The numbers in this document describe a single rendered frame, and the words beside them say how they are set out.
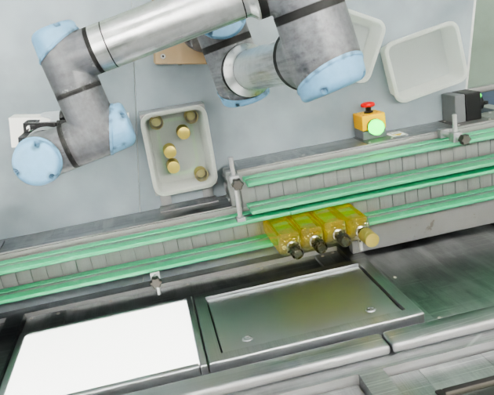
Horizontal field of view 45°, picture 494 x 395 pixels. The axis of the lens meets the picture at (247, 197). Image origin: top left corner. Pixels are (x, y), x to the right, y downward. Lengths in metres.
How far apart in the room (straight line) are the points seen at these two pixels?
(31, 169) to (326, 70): 0.48
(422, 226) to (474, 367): 0.62
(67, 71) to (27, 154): 0.14
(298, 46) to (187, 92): 0.74
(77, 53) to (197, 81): 0.72
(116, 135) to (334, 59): 0.36
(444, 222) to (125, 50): 1.14
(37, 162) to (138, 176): 0.74
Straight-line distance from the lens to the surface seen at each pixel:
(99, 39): 0.97
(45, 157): 0.97
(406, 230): 1.76
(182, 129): 1.60
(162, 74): 1.64
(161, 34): 0.96
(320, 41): 0.95
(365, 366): 1.23
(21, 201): 1.72
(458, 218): 1.83
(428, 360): 1.26
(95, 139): 0.98
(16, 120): 1.31
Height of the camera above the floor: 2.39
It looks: 72 degrees down
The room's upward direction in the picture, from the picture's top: 144 degrees clockwise
